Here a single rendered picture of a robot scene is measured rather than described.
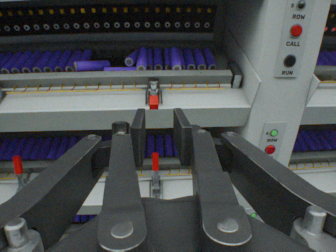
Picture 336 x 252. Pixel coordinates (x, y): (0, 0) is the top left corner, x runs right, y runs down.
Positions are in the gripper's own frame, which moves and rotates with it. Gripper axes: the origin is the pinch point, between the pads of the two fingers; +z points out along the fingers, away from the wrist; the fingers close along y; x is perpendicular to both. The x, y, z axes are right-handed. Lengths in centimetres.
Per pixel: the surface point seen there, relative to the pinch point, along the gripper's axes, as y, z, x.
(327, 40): 39, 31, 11
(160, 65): 0.6, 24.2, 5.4
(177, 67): 3.5, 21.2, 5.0
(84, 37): -14.9, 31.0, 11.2
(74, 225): -22, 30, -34
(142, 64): -2.4, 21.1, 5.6
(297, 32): 20.0, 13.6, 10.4
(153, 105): -0.7, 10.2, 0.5
